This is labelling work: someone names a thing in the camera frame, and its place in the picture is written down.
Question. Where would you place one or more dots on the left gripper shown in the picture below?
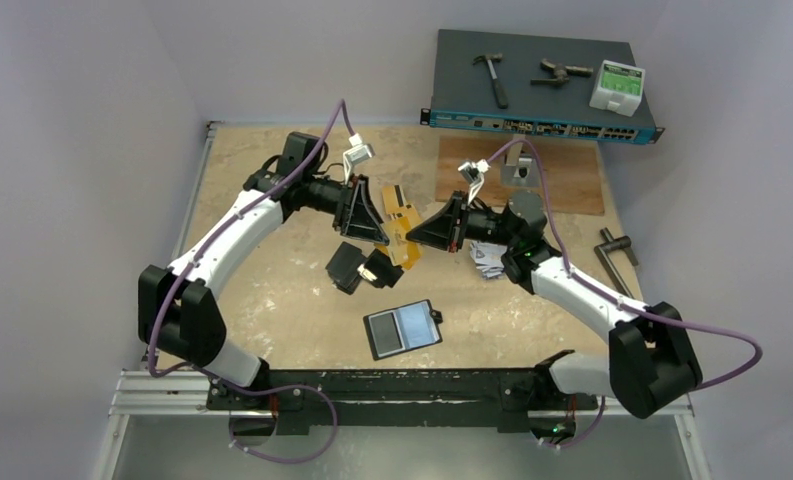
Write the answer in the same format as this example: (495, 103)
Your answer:
(356, 216)

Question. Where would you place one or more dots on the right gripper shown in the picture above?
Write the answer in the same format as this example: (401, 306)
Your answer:
(459, 221)

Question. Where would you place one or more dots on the yellow card stack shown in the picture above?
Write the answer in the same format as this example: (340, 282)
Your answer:
(397, 207)

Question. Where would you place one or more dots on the black card stack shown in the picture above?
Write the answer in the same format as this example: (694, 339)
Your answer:
(348, 267)

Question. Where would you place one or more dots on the black leather card holder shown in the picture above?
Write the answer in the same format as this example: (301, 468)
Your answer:
(419, 325)

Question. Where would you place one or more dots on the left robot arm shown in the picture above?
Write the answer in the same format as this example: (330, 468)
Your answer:
(178, 310)

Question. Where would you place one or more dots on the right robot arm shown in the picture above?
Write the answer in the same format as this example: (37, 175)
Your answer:
(650, 361)

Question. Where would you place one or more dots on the wooden board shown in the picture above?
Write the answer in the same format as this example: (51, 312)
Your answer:
(571, 167)

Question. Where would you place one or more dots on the small hammer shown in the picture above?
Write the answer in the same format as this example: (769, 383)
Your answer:
(499, 92)

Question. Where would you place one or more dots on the metal clamp tool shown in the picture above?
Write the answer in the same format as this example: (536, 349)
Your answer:
(560, 74)

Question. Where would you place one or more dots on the white green box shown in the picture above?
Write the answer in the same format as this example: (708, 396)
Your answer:
(618, 88)

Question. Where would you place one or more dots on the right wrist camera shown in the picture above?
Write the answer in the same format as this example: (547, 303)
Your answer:
(474, 174)

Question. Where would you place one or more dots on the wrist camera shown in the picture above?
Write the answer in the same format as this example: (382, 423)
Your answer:
(358, 152)
(474, 174)

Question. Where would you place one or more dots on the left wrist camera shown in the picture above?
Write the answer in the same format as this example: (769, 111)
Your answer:
(358, 152)

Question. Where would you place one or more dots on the metal stand bracket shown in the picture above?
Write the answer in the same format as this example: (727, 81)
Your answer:
(517, 167)

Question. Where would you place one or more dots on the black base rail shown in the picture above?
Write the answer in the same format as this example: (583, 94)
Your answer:
(510, 400)

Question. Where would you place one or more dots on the blue network switch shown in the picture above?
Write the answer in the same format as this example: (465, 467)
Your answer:
(462, 96)

